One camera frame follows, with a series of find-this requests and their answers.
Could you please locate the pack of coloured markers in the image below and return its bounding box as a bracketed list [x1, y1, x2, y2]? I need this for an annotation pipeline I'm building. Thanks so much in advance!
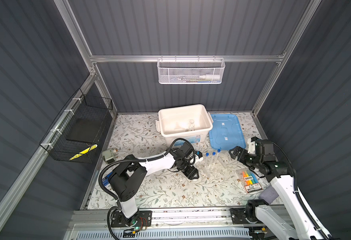
[235, 169, 262, 194]

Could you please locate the black wire wall basket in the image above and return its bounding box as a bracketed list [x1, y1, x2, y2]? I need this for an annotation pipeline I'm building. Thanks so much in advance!
[40, 90, 114, 164]

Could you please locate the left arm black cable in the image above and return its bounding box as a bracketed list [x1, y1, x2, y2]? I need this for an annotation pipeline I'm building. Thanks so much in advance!
[98, 137, 194, 202]

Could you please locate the white bottle in basket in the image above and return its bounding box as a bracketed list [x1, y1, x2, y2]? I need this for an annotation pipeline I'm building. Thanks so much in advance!
[199, 75, 221, 81]

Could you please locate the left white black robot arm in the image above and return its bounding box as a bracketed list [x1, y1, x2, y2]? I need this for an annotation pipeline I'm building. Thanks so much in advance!
[106, 142, 203, 221]

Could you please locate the blue plastic bin lid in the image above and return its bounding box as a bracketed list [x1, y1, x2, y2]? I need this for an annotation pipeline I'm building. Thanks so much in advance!
[209, 114, 246, 151]

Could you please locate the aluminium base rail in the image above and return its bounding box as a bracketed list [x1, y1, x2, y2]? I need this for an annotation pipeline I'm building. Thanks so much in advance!
[64, 206, 314, 232]

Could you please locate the grey green box device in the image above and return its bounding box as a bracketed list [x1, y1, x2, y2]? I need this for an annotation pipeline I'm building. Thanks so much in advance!
[102, 149, 118, 164]

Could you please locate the blue stapler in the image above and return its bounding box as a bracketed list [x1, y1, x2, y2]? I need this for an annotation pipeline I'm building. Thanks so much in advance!
[102, 175, 111, 187]

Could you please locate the grey cloth roll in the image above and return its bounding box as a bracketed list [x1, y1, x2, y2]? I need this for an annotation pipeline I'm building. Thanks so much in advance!
[259, 186, 279, 205]

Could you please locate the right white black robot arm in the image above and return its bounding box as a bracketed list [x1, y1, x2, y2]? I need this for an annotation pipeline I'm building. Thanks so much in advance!
[229, 137, 333, 240]

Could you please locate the clear plastic well plate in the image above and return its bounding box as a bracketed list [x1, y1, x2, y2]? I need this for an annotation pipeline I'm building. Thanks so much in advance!
[202, 158, 232, 179]

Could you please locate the white plastic storage bin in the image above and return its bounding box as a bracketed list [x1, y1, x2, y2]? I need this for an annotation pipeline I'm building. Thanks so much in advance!
[156, 104, 213, 147]

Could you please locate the white wire mesh basket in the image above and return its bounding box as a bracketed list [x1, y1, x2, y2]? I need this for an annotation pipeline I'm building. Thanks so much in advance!
[157, 57, 225, 85]

